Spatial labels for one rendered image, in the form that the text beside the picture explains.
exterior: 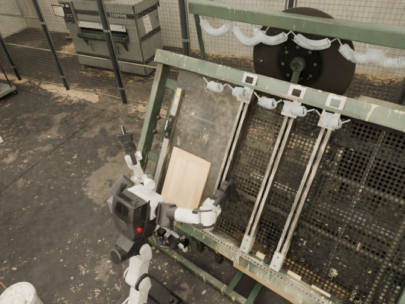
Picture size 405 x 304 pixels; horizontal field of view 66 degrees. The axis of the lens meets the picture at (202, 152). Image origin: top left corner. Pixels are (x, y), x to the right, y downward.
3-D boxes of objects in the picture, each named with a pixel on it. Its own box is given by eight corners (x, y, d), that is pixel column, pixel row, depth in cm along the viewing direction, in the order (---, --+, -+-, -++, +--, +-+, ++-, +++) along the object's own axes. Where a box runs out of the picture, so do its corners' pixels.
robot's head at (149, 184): (144, 193, 205) (146, 181, 202) (140, 186, 214) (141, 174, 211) (153, 192, 208) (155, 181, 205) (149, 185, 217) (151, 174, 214)
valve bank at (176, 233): (139, 234, 278) (134, 218, 263) (150, 224, 287) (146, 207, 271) (182, 264, 254) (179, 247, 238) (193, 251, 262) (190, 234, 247)
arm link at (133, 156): (137, 143, 235) (141, 156, 240) (123, 148, 233) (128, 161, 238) (138, 148, 225) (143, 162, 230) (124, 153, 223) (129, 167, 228)
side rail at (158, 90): (137, 182, 290) (129, 184, 281) (166, 64, 265) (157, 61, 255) (142, 184, 287) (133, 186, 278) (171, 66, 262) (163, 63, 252)
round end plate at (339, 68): (248, 98, 278) (252, 2, 227) (251, 95, 282) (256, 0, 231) (338, 125, 239) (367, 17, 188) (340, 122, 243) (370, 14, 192)
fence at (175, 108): (152, 194, 273) (149, 195, 269) (179, 88, 251) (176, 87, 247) (156, 196, 270) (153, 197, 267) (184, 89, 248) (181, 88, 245)
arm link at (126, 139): (119, 132, 230) (123, 146, 235) (114, 137, 222) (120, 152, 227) (134, 129, 228) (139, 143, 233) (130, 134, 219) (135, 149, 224)
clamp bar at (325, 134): (270, 262, 217) (257, 275, 197) (332, 96, 190) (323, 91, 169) (283, 269, 212) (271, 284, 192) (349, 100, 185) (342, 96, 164)
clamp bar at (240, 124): (205, 224, 245) (187, 232, 224) (251, 74, 217) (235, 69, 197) (215, 230, 240) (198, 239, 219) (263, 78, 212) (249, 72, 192)
